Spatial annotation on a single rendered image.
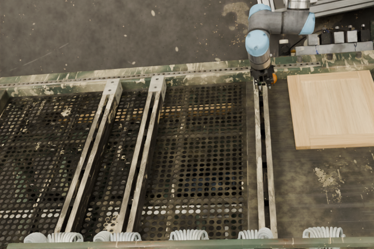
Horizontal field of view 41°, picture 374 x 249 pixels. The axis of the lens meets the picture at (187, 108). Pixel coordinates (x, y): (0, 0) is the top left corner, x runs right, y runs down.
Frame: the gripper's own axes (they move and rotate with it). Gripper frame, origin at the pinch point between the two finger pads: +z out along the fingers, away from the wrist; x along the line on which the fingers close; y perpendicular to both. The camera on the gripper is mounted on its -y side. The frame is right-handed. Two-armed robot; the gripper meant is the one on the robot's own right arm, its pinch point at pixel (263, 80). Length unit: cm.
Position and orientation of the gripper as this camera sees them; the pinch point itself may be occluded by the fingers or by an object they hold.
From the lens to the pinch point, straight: 196.8
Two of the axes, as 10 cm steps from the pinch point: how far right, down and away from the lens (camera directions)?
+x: 9.7, -1.7, -1.6
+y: 0.9, 9.1, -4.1
